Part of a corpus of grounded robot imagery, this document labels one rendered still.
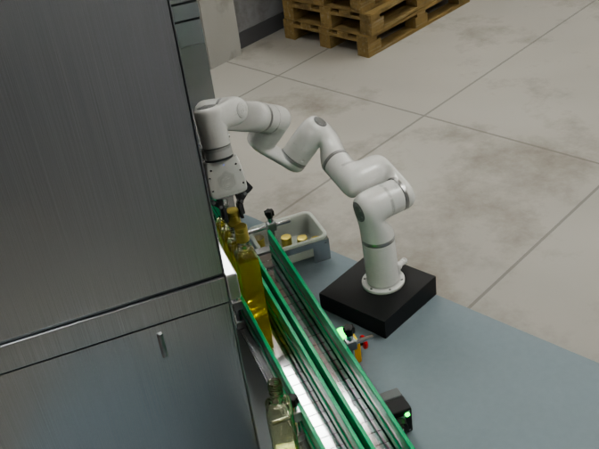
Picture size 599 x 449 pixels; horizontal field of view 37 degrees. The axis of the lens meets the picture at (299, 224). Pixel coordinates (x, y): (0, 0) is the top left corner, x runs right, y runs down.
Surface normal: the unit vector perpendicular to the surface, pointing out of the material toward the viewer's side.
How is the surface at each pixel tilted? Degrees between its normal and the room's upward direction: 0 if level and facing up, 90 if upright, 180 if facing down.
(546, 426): 0
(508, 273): 0
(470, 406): 0
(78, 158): 90
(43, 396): 90
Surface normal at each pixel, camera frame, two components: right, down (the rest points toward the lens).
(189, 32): 0.35, 0.48
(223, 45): 0.73, 0.30
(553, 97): -0.11, -0.83
